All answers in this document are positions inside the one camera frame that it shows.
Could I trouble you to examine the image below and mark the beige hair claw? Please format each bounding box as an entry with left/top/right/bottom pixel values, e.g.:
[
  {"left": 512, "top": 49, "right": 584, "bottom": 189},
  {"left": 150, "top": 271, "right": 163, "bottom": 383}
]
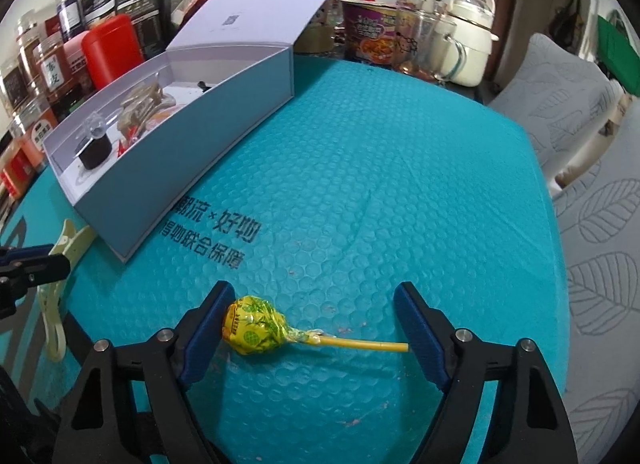
[{"left": 119, "top": 84, "right": 168, "bottom": 145}]

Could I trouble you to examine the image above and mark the row of spice jars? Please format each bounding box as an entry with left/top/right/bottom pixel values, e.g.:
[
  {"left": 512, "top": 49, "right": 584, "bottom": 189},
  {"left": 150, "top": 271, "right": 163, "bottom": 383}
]
[{"left": 0, "top": 0, "right": 91, "bottom": 199}]

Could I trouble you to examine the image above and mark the large grey leaf-cover chair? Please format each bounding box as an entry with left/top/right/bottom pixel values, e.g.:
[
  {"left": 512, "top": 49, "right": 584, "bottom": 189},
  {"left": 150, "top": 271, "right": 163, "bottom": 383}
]
[{"left": 552, "top": 114, "right": 640, "bottom": 445}]

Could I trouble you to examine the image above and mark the black round cup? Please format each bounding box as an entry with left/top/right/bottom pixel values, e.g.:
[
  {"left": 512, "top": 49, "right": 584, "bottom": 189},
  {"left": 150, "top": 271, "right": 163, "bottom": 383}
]
[{"left": 75, "top": 136, "right": 113, "bottom": 171}]

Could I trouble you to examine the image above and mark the red canister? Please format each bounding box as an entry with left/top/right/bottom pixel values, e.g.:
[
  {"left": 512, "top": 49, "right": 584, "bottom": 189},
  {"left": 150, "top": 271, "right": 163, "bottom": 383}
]
[{"left": 81, "top": 14, "right": 143, "bottom": 89}]

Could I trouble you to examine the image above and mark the glass mug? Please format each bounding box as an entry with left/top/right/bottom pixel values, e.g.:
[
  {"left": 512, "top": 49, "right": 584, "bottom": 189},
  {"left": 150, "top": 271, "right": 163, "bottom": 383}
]
[{"left": 400, "top": 11, "right": 468, "bottom": 87}]

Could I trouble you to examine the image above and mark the dark hanging handbag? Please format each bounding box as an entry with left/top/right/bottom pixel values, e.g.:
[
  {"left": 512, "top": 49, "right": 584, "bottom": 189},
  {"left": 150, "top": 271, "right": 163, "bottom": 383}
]
[{"left": 547, "top": 0, "right": 583, "bottom": 52}]

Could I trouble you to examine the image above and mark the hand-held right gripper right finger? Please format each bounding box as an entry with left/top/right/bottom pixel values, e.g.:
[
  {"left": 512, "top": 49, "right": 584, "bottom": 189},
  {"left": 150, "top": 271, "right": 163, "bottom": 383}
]
[{"left": 393, "top": 282, "right": 573, "bottom": 464}]

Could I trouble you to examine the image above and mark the teal bubble mailer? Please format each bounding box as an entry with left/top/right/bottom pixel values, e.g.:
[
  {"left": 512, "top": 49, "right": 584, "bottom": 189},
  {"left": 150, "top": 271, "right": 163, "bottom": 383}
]
[{"left": 0, "top": 54, "right": 571, "bottom": 464}]

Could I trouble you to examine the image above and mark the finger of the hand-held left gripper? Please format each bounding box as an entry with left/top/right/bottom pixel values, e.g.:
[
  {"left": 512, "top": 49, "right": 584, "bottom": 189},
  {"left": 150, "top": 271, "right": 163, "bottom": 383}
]
[
  {"left": 0, "top": 244, "right": 55, "bottom": 265},
  {"left": 0, "top": 253, "right": 71, "bottom": 291}
]

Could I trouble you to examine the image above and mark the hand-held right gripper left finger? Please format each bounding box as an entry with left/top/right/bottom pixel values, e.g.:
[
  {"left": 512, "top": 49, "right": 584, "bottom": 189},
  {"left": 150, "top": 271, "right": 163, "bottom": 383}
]
[{"left": 50, "top": 281, "right": 236, "bottom": 464}]

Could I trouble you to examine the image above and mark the instant noodle cup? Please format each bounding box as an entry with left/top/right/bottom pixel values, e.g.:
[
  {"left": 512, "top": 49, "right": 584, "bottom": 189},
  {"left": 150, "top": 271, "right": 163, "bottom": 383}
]
[{"left": 341, "top": 0, "right": 418, "bottom": 67}]

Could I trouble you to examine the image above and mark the clear hair clip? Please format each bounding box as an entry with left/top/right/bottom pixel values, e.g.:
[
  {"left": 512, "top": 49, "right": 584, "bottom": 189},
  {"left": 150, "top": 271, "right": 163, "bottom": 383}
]
[{"left": 75, "top": 112, "right": 108, "bottom": 145}]

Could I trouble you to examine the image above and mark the green tote bag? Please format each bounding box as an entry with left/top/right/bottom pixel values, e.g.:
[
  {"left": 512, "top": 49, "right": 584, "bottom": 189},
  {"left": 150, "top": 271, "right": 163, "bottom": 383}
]
[{"left": 597, "top": 14, "right": 640, "bottom": 97}]

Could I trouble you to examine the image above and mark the cream thermal kettle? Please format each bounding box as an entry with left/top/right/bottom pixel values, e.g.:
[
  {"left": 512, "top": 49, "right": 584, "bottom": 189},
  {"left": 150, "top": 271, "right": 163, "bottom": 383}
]
[{"left": 440, "top": 0, "right": 501, "bottom": 87}]

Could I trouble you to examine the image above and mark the small grey leaf-cover chair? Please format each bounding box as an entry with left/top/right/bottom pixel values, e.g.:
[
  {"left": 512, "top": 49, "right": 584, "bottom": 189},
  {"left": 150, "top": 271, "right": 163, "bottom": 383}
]
[{"left": 487, "top": 32, "right": 628, "bottom": 189}]

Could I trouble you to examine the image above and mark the white gift box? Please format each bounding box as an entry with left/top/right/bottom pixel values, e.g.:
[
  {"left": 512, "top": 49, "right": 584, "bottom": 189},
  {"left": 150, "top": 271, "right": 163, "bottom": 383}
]
[{"left": 42, "top": 0, "right": 362, "bottom": 265}]

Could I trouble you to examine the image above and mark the pale yellow hair claw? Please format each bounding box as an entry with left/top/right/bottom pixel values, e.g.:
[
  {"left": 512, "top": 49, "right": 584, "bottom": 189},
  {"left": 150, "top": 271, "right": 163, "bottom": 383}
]
[{"left": 37, "top": 221, "right": 96, "bottom": 362}]

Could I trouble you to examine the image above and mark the yellow lollipop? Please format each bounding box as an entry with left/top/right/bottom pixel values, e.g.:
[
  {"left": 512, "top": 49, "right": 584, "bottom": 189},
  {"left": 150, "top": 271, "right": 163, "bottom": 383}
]
[{"left": 221, "top": 296, "right": 410, "bottom": 357}]

